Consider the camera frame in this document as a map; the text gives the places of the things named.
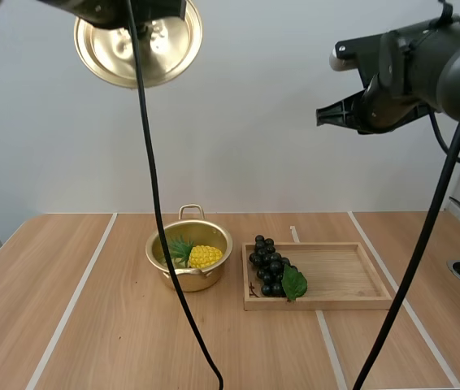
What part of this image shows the bunch of dark toy grapes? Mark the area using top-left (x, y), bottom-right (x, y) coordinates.
top-left (248, 234), bottom-right (309, 303)

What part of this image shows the gold pot lid black knob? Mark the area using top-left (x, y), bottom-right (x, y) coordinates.
top-left (73, 0), bottom-right (204, 89)

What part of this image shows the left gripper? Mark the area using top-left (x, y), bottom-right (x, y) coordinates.
top-left (37, 0), bottom-right (187, 30)

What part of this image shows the gold pot with two handles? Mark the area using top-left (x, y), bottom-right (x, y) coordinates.
top-left (145, 204), bottom-right (234, 293)

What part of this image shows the black cable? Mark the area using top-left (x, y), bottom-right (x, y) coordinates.
top-left (427, 108), bottom-right (460, 171)
top-left (124, 0), bottom-right (225, 390)
top-left (351, 60), bottom-right (460, 390)

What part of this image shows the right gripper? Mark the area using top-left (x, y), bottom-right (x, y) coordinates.
top-left (315, 72), bottom-right (432, 136)

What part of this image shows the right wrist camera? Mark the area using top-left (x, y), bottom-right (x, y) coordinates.
top-left (328, 28), bottom-right (402, 89)

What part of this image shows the shallow wooden tray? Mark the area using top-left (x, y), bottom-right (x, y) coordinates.
top-left (241, 241), bottom-right (394, 312)

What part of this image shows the yellow toy pineapple green crown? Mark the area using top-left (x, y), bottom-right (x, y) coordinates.
top-left (166, 236), bottom-right (224, 270)

